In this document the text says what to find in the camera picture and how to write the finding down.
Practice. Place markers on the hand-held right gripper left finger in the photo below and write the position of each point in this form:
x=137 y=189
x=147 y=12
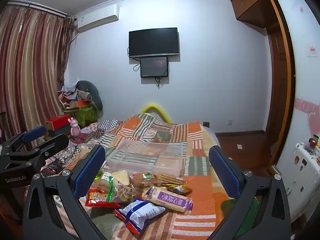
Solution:
x=90 y=171

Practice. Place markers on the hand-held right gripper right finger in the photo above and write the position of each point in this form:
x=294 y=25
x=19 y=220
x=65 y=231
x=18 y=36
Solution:
x=225 y=172

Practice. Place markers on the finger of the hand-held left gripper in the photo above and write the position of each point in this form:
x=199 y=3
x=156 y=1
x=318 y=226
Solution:
x=52 y=145
x=33 y=133

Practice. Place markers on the green snack packet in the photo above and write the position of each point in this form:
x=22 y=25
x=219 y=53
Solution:
x=99 y=175

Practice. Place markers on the red snack packet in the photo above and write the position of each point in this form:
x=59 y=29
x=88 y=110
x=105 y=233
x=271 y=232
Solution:
x=100 y=200

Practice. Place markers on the clear sandwich bread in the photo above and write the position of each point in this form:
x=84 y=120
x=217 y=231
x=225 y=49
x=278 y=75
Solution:
x=122 y=177

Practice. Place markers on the orange snack bag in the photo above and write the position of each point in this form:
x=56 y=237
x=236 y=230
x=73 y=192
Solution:
x=120 y=191

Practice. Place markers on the small brown gold packet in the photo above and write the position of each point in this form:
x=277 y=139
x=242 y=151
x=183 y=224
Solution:
x=180 y=189

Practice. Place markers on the clear cracker packet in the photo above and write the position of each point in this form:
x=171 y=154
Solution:
x=170 y=178

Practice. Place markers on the brown bread bun packet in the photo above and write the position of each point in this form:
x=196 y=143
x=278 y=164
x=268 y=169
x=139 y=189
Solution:
x=145 y=180

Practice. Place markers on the clear plastic container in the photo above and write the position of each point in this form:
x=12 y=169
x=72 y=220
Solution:
x=147 y=155

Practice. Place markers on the purple biscuit packet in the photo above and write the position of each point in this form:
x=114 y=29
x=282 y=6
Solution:
x=170 y=200

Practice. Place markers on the blue white snack packet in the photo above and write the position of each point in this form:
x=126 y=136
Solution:
x=140 y=213

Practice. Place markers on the black box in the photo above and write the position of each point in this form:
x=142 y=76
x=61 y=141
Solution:
x=60 y=131

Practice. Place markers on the red gift box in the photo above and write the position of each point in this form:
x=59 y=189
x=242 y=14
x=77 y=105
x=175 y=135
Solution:
x=58 y=122

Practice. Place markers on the pink plush toy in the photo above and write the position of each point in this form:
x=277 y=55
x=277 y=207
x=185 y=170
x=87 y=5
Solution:
x=75 y=127

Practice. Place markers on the white floor socket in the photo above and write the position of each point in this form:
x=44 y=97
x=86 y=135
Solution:
x=239 y=146

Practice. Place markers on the green patterned bag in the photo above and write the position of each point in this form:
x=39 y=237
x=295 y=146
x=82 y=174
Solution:
x=82 y=116

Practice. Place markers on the checkered patchwork quilt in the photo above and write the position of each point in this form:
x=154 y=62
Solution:
x=105 y=127

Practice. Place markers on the orange flat box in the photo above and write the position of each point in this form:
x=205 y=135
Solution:
x=82 y=103

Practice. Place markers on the green rimmed container lid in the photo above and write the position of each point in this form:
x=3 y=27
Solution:
x=250 y=217

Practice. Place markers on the pile of clothes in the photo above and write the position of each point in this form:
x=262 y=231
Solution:
x=68 y=92

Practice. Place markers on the striped red beige curtain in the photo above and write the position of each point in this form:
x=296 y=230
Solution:
x=30 y=67

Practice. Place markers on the grey plush toy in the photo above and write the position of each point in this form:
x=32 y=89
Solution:
x=93 y=92

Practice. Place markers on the yellow foam tube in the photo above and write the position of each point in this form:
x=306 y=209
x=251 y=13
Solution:
x=156 y=107

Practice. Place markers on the red round toy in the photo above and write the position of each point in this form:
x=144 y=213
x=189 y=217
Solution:
x=313 y=142

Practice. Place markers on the pink red paper notice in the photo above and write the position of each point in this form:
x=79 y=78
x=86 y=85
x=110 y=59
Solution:
x=312 y=51

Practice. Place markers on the wooden bed post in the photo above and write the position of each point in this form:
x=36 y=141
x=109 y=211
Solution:
x=206 y=124

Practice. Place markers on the small black wall monitor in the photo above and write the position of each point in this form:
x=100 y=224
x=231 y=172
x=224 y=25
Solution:
x=153 y=67

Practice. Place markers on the white curtain rail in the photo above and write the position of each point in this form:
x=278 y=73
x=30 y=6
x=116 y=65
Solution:
x=37 y=8

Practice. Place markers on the white wall air conditioner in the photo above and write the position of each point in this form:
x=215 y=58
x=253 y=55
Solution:
x=97 y=17

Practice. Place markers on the black wall television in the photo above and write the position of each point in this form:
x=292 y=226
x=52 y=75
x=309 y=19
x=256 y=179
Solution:
x=153 y=42

